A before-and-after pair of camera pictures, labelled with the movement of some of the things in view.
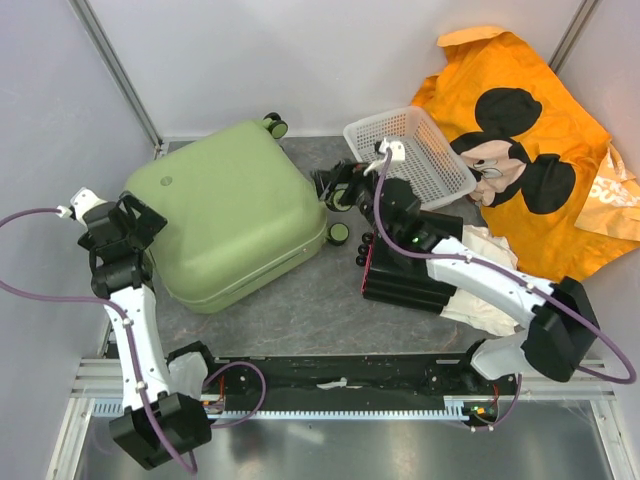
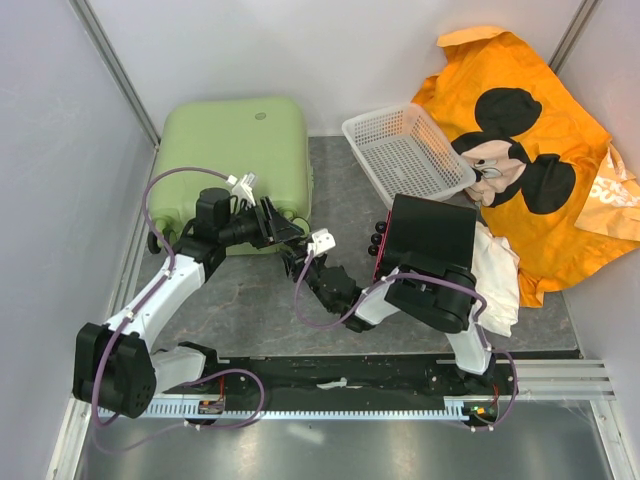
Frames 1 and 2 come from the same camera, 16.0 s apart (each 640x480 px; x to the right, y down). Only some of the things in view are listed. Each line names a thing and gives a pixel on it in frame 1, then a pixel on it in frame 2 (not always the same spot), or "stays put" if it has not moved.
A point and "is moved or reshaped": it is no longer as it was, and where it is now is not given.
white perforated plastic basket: (431, 165) stays put
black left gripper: (148, 223) to (283, 228)
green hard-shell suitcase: (243, 214) is moved or reshaped
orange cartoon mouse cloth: (549, 179) stays put
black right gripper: (353, 171) to (295, 266)
